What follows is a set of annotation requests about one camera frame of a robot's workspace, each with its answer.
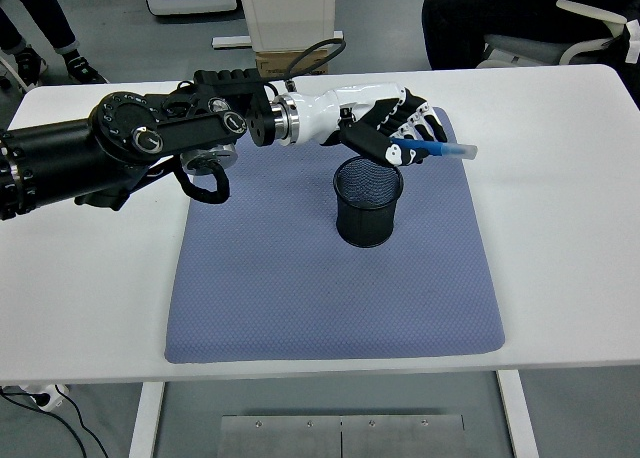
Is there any blue marker with clear cap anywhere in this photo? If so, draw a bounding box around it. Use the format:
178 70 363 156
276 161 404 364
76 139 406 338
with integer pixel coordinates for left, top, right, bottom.
389 138 479 160

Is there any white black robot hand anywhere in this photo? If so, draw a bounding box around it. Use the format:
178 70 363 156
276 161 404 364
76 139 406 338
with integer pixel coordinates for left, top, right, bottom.
294 81 450 168

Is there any black mesh pen holder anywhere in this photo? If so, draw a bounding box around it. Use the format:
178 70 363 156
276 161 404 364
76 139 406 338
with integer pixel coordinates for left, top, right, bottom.
333 155 405 249

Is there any blue-grey textured mat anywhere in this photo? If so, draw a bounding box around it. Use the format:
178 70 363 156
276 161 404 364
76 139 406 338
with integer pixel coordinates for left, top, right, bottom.
163 105 506 365

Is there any white table leg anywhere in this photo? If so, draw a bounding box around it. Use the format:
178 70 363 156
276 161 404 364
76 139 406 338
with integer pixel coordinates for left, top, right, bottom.
127 381 165 458
495 370 540 458

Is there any white furniture leg with caster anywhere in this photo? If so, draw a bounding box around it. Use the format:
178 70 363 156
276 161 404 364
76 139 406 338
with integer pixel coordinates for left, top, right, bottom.
0 52 29 94

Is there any grey metal plate with screws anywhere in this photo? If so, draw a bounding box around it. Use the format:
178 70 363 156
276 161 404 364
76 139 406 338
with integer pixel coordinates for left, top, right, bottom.
218 414 466 458

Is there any white frame grey seat chair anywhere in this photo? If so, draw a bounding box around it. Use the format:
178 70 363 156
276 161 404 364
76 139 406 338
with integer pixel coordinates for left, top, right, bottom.
474 0 640 70

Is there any brown cardboard box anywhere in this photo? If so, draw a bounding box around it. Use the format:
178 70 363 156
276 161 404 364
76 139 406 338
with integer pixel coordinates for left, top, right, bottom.
254 47 330 78

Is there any black floor cable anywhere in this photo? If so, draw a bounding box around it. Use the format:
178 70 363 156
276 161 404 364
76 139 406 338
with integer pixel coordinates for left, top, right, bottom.
0 385 109 458

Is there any white pedestal cabinet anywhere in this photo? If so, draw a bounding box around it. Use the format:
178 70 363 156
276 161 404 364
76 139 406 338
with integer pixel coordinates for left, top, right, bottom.
211 0 346 53

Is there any white power strip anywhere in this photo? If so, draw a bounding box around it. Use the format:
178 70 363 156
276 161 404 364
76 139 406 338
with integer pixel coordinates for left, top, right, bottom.
19 383 69 412

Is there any person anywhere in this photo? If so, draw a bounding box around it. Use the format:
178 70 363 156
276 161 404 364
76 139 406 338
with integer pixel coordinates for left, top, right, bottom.
0 0 109 88
421 0 640 71

